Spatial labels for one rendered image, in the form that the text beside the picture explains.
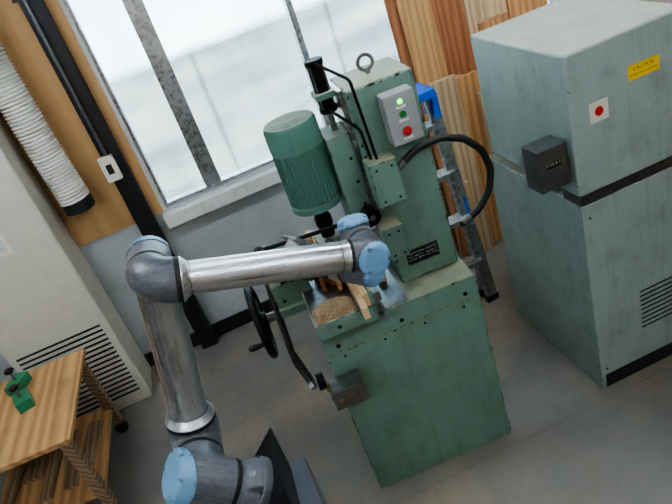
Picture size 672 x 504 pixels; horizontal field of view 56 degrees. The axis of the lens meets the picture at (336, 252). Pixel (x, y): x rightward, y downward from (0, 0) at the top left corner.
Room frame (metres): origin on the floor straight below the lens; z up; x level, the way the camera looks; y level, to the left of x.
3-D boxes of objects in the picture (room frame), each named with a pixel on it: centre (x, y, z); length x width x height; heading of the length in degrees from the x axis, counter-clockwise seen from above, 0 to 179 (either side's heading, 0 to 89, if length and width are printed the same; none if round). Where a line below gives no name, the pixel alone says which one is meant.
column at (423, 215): (1.97, -0.29, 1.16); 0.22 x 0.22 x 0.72; 4
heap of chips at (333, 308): (1.69, 0.07, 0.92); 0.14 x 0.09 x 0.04; 94
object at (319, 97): (1.96, -0.14, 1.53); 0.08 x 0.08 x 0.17; 4
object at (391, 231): (1.80, -0.19, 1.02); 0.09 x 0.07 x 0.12; 4
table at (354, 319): (1.94, 0.11, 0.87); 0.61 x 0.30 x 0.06; 4
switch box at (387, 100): (1.83, -0.33, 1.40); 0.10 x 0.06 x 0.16; 94
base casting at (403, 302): (1.96, -0.12, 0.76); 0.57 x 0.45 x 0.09; 94
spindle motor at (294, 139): (1.95, 0.00, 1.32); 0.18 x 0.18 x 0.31
